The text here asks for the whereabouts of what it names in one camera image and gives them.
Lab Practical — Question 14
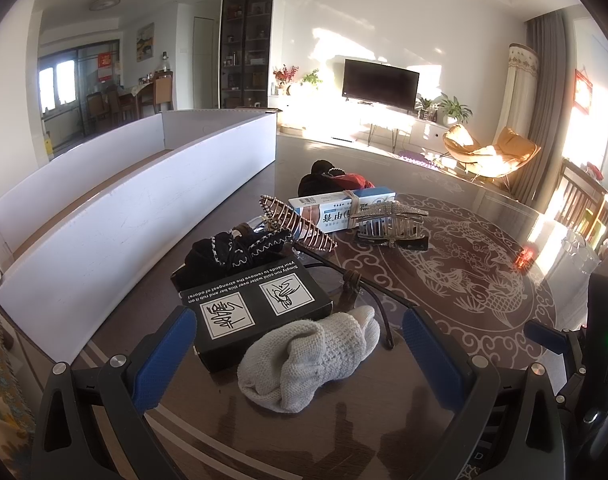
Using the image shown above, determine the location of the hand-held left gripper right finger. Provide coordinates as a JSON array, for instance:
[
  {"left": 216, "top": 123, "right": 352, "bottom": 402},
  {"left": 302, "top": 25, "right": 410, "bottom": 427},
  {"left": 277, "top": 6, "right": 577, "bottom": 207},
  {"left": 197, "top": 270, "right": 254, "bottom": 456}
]
[{"left": 401, "top": 305, "right": 580, "bottom": 480}]

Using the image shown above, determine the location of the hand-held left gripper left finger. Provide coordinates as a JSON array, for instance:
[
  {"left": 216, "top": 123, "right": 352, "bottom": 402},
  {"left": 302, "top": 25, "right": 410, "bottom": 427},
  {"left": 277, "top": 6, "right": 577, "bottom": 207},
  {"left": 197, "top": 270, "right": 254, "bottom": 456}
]
[{"left": 28, "top": 305, "right": 199, "bottom": 480}]

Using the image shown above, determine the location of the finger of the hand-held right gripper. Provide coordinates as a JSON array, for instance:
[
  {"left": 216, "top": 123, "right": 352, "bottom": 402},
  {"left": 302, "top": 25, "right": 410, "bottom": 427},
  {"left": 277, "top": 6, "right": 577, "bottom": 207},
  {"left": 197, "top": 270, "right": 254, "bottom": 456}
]
[{"left": 523, "top": 317, "right": 590, "bottom": 391}]

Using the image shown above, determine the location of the black knitted cloth white stitching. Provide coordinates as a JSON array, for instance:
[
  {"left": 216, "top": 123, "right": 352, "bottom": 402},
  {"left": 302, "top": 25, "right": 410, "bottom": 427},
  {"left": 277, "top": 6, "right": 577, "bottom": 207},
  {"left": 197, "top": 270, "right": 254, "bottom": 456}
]
[{"left": 184, "top": 227, "right": 297, "bottom": 286}]

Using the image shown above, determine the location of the white cardboard box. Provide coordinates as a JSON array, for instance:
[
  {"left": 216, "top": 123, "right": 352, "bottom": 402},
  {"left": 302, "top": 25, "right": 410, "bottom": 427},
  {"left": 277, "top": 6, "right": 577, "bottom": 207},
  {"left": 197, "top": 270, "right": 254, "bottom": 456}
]
[{"left": 0, "top": 108, "right": 279, "bottom": 366}]

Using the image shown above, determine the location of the grey knitted sock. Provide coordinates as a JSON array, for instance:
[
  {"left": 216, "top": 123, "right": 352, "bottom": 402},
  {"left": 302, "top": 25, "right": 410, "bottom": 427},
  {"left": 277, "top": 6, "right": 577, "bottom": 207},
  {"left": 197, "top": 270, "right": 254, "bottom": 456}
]
[{"left": 237, "top": 305, "right": 382, "bottom": 414}]

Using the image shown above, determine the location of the black box with white labels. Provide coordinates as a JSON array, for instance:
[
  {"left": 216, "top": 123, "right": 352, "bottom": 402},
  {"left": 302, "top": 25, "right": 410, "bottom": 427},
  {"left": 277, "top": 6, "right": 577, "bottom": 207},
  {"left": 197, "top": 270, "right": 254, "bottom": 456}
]
[{"left": 171, "top": 257, "right": 335, "bottom": 373}]

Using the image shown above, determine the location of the dark patterned glass desktop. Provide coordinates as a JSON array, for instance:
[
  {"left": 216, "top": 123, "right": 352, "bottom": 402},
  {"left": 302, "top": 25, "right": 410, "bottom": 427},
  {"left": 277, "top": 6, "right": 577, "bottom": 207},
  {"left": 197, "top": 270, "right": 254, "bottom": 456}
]
[{"left": 14, "top": 135, "right": 608, "bottom": 480}]

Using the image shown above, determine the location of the clear plastic container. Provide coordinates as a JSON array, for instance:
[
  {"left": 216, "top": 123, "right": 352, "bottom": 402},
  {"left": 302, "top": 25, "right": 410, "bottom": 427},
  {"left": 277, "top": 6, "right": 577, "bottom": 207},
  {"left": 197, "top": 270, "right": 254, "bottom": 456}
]
[{"left": 559, "top": 232, "right": 600, "bottom": 281}]

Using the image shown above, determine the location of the wooden chair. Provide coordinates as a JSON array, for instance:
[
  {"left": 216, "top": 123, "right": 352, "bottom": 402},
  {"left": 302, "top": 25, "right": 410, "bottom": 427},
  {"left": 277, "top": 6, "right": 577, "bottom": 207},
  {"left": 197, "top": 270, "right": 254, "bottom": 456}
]
[{"left": 554, "top": 157, "right": 608, "bottom": 261}]

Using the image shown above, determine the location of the silver hair clip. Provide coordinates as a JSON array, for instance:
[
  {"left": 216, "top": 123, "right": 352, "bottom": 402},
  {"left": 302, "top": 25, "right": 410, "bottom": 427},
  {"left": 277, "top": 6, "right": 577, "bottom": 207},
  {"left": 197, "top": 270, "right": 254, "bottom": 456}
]
[{"left": 350, "top": 200, "right": 429, "bottom": 251}]

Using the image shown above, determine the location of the floral patterned cloth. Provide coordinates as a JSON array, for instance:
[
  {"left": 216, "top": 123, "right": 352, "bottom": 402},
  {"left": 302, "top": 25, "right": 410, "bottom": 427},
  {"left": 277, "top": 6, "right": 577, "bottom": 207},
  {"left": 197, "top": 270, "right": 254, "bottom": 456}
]
[{"left": 0, "top": 295, "right": 37, "bottom": 480}]

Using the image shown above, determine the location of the blue and white carton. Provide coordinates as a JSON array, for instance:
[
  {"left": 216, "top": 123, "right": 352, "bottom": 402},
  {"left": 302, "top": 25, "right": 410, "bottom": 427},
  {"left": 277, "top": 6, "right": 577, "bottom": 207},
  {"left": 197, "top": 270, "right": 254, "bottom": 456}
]
[{"left": 289, "top": 186, "right": 397, "bottom": 233}]

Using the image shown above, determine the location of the rose gold hair clip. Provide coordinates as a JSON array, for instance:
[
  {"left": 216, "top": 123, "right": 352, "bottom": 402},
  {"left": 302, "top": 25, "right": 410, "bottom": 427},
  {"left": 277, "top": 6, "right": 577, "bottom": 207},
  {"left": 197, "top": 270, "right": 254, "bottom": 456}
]
[{"left": 258, "top": 195, "right": 339, "bottom": 253}]

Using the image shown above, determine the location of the orange lounge chair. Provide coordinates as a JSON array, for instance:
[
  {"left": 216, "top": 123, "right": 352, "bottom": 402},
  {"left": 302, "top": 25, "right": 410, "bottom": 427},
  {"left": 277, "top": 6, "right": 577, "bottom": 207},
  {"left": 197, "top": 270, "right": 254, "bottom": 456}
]
[{"left": 443, "top": 125, "right": 542, "bottom": 183}]

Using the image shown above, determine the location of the black and red cloth bundle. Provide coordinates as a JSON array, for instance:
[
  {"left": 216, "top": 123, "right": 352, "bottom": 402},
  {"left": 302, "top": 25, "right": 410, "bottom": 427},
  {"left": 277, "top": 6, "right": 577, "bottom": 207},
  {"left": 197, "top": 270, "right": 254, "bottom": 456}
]
[{"left": 298, "top": 159, "right": 377, "bottom": 197}]

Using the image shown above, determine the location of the grey curtain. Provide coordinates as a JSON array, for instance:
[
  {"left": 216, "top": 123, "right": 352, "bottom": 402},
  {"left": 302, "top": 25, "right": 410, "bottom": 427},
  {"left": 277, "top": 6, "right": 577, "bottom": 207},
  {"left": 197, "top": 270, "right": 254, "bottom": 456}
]
[{"left": 514, "top": 10, "right": 580, "bottom": 206}]

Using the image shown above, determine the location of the white television console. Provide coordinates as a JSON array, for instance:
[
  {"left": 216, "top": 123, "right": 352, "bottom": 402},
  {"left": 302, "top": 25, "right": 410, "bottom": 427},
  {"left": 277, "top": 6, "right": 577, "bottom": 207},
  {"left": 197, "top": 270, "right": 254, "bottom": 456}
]
[{"left": 371, "top": 107, "right": 467, "bottom": 153}]

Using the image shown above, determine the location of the large green potted plant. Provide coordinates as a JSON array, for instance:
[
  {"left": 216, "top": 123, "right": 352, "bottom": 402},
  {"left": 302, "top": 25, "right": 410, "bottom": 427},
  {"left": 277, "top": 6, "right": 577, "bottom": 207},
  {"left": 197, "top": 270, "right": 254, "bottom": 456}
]
[{"left": 436, "top": 92, "right": 474, "bottom": 126}]

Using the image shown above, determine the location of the dark dining chair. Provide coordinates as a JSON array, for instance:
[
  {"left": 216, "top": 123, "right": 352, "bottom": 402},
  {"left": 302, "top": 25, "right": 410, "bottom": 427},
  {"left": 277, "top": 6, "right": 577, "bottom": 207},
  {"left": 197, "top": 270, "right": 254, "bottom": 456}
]
[{"left": 86, "top": 92, "right": 109, "bottom": 133}]

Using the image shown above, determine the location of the covered standing air conditioner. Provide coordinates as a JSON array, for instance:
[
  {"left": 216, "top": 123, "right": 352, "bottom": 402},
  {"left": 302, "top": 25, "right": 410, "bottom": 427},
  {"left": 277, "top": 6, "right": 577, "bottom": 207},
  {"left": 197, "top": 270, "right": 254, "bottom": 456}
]
[{"left": 491, "top": 42, "right": 540, "bottom": 151}]

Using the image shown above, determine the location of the wooden dining table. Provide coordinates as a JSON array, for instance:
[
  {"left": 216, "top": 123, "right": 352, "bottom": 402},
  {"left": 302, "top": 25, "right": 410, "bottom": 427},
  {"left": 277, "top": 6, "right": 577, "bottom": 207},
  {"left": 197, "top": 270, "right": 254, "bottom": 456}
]
[{"left": 118, "top": 85, "right": 157, "bottom": 118}]

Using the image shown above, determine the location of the tan dining chair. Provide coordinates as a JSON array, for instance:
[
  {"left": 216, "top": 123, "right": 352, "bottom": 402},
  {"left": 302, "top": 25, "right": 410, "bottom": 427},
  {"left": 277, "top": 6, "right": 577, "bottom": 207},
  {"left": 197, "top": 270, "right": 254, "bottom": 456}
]
[{"left": 151, "top": 72, "right": 175, "bottom": 115}]

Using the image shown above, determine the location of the flat screen television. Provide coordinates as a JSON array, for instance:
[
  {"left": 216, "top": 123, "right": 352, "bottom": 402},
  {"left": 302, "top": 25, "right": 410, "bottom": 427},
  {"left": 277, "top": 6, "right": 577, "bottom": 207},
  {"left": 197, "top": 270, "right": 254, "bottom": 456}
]
[{"left": 343, "top": 58, "right": 419, "bottom": 112}]

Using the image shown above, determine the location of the white door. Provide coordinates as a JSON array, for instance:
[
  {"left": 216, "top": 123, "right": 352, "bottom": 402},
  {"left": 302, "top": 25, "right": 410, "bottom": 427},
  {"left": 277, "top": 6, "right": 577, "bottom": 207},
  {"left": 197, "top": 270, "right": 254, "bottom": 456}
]
[{"left": 193, "top": 16, "right": 217, "bottom": 111}]

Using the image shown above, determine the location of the red flower bouquet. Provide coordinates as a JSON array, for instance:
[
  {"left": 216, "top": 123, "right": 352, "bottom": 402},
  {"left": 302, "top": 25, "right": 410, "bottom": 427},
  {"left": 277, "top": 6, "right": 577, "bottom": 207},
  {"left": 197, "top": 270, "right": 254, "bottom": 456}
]
[{"left": 273, "top": 64, "right": 301, "bottom": 96}]

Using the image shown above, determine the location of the dark glass display cabinet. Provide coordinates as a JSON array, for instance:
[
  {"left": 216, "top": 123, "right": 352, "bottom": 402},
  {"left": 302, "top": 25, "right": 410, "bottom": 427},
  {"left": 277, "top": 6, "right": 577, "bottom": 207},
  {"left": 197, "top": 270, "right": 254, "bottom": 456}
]
[{"left": 219, "top": 0, "right": 276, "bottom": 110}]

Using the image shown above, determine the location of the red wall hanging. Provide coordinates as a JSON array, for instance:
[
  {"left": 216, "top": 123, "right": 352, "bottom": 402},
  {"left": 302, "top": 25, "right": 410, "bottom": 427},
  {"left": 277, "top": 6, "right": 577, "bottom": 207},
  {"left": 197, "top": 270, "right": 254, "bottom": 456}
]
[{"left": 574, "top": 67, "right": 594, "bottom": 113}]

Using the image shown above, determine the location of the framed wall painting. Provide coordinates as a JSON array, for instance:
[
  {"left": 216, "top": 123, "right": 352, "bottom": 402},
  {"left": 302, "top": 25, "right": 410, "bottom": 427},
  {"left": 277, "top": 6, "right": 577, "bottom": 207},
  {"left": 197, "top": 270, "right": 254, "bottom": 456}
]
[{"left": 136, "top": 22, "right": 155, "bottom": 62}]

